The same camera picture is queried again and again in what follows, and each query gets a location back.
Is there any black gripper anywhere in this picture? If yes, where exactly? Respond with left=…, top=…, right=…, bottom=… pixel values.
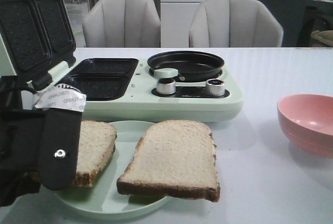
left=1, top=76, right=86, bottom=207

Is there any white bread slice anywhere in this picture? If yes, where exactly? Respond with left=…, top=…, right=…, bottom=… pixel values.
left=117, top=120, right=221, bottom=202
left=71, top=120, right=117, bottom=187

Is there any mint green sandwich maker lid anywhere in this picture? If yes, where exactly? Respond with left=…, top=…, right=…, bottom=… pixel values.
left=1, top=0, right=76, bottom=90

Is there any pink plastic bowl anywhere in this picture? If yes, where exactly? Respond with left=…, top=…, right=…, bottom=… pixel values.
left=277, top=94, right=332, bottom=158

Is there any mint green breakfast maker base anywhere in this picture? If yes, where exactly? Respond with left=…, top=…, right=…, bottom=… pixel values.
left=57, top=58, right=243, bottom=122

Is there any mint green round plate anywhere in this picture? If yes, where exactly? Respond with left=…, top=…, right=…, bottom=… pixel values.
left=54, top=120, right=170, bottom=220

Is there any left silver control knob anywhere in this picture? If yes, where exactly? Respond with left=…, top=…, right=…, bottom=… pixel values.
left=156, top=78, right=176, bottom=95

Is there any silver control knob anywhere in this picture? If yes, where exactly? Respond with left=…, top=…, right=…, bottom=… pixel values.
left=205, top=79, right=225, bottom=97
left=156, top=78, right=176, bottom=95

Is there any left grey upholstered chair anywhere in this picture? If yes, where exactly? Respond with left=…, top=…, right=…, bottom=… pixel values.
left=83, top=0, right=161, bottom=48

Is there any grey upholstered chair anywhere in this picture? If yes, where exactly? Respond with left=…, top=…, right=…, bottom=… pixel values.
left=188, top=0, right=284, bottom=48
left=83, top=0, right=161, bottom=48

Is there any black round frying pan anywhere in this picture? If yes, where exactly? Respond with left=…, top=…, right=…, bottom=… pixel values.
left=147, top=51, right=224, bottom=82

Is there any right silver control knob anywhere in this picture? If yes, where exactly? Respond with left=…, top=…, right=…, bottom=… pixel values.
left=205, top=79, right=225, bottom=97

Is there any white cabinet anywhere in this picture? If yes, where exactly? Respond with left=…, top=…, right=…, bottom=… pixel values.
left=160, top=0, right=205, bottom=48

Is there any right grey upholstered chair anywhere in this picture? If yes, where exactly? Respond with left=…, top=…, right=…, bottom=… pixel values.
left=188, top=0, right=284, bottom=48

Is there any dark sofa with cushion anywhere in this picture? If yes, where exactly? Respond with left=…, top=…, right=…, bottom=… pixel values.
left=297, top=0, right=332, bottom=47

